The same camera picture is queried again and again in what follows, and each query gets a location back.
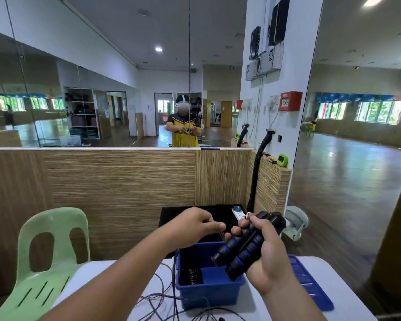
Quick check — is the person's right hand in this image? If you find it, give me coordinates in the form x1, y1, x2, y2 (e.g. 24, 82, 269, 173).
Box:
224, 215, 299, 297

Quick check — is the person's left hand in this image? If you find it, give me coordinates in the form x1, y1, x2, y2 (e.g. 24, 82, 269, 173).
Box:
160, 207, 227, 251

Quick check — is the black jump rope handle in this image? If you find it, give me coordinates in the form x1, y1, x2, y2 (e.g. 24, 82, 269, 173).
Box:
211, 211, 271, 267
225, 212, 287, 282

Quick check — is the black jump rope cord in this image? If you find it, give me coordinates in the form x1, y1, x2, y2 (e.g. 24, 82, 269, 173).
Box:
136, 230, 246, 321

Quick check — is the person's left forearm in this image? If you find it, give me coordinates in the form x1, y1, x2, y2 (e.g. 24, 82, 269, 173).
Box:
39, 229, 176, 321

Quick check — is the white floor fan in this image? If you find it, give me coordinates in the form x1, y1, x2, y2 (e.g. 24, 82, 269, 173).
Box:
282, 206, 309, 242

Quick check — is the black box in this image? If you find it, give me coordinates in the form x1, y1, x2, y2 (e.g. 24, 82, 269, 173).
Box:
158, 204, 248, 244

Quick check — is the black spring hand gripper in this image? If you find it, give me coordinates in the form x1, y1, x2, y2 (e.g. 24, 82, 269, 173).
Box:
186, 267, 205, 286

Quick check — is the black padded pole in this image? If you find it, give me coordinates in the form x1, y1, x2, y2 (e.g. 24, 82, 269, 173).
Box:
246, 130, 275, 213

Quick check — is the blue plastic bin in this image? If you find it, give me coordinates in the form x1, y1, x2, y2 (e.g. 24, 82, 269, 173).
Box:
175, 242, 246, 311

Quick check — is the blue plastic bin lid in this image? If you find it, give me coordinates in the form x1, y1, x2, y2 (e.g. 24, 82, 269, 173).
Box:
287, 254, 335, 312

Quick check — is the red fire alarm box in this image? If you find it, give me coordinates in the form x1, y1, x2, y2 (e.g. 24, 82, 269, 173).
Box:
278, 91, 303, 112

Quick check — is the green plastic chair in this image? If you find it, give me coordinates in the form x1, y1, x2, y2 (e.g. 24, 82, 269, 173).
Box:
0, 207, 91, 321

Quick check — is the white wall switch box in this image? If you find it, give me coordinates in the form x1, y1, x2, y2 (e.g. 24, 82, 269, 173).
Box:
266, 95, 281, 113

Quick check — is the white wall electrical box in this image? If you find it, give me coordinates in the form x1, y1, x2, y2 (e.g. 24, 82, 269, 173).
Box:
260, 41, 285, 76

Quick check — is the wall mirror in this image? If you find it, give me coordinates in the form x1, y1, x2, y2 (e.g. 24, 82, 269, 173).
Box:
0, 0, 249, 149

